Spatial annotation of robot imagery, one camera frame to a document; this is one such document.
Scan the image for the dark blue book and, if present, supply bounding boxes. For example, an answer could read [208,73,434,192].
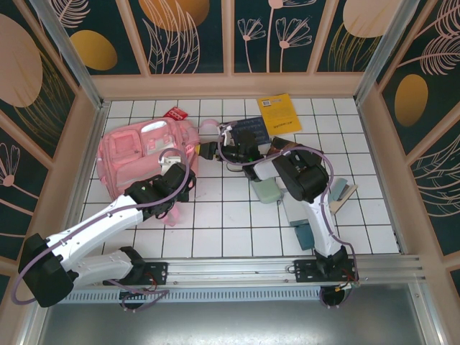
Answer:
[229,116,273,145]

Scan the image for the red card pack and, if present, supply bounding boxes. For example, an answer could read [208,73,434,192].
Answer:
[162,106,189,122]

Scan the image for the mint green pencil case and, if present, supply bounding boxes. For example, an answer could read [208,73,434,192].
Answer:
[250,178,285,205]

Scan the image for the pink backpack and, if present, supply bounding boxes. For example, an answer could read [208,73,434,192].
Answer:
[96,118,221,228]

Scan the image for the yellow book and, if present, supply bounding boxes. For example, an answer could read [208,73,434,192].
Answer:
[256,92,302,137]

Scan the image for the light grey notebook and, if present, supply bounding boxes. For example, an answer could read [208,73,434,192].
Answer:
[280,197,308,226]

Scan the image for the teal blue wallet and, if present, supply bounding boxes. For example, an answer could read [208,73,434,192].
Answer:
[289,219,317,252]

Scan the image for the clear acrylic bar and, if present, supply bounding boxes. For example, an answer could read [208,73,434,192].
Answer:
[30,0,111,111]

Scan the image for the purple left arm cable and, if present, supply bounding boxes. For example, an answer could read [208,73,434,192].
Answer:
[12,147,198,314]

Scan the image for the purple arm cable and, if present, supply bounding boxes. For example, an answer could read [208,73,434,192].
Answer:
[218,121,360,310]
[12,147,198,314]

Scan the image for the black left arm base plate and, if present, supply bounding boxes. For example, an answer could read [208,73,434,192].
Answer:
[102,261,170,287]

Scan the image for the aluminium side rail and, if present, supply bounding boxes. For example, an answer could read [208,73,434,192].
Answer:
[66,101,111,234]

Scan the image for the aluminium mounting rail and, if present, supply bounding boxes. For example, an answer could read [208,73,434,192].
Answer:
[77,253,429,288]

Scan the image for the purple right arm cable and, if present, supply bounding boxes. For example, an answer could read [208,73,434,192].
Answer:
[218,121,360,310]

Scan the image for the grey slotted cable duct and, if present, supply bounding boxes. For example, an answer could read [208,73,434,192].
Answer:
[57,289,324,305]

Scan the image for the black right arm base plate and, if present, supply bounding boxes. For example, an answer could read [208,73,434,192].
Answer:
[293,257,361,285]

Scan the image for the aluminium corner post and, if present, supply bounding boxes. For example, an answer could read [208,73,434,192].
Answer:
[354,0,420,104]

